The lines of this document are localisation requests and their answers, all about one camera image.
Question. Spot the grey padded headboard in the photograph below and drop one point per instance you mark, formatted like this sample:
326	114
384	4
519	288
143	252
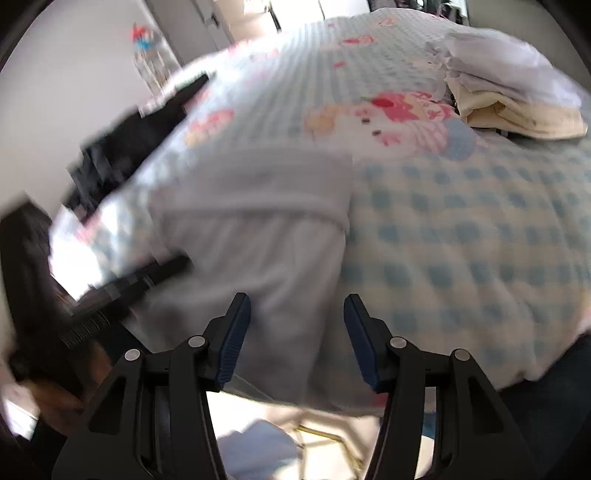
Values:
498	14

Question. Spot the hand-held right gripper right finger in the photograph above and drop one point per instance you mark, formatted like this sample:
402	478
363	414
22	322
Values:
360	341

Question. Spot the white storage rack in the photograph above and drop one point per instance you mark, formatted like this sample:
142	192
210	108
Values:
154	69

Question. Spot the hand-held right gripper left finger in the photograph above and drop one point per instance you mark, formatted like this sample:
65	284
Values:
233	341

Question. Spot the black garment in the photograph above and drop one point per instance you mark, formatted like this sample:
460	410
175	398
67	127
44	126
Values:
115	152

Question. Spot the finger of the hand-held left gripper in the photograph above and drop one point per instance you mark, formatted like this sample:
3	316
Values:
147	281

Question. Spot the red and blue plush toy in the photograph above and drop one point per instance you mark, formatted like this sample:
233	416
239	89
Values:
143	39

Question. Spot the light blue cloth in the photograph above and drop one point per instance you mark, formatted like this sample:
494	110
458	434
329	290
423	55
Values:
258	447

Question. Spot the folded cream garment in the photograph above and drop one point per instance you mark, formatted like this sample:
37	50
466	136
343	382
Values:
517	117

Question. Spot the blue checked printed blanket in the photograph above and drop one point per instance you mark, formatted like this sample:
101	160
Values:
461	230

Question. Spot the white shirt with navy trim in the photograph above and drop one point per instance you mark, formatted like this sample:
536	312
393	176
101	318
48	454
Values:
258	230

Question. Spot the person's right leg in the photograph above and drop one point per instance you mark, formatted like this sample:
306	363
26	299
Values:
554	406

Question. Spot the folded light grey garment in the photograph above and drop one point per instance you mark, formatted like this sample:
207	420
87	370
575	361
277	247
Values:
498	64

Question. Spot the person's left hand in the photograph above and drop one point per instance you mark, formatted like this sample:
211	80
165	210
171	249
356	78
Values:
99	364

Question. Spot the grey door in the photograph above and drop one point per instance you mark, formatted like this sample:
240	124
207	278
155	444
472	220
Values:
184	23

